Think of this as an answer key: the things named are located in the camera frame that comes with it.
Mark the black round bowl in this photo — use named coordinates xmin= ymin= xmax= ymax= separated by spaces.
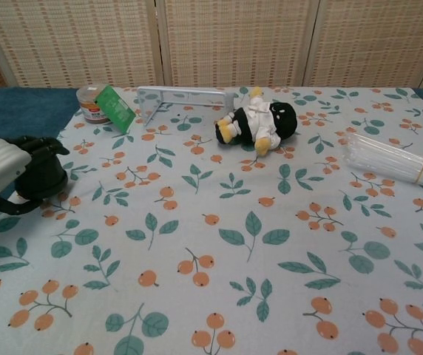
xmin=14 ymin=147 xmax=69 ymax=197

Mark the clear jar with orange label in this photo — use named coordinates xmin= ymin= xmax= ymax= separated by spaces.
xmin=76 ymin=85 xmax=109 ymax=124

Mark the green card packet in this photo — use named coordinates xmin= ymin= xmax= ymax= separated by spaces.
xmin=95 ymin=84 xmax=137 ymax=135

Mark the silver metal rack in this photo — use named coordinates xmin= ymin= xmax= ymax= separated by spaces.
xmin=136 ymin=85 xmax=234 ymax=129

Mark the floral tablecloth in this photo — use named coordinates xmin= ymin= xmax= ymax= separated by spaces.
xmin=0 ymin=86 xmax=423 ymax=355

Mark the black white penguin plush toy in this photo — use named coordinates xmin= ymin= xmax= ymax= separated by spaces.
xmin=214 ymin=87 xmax=300 ymax=156

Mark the bundle of clear straws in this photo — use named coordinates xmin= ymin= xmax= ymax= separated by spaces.
xmin=344 ymin=132 xmax=423 ymax=194

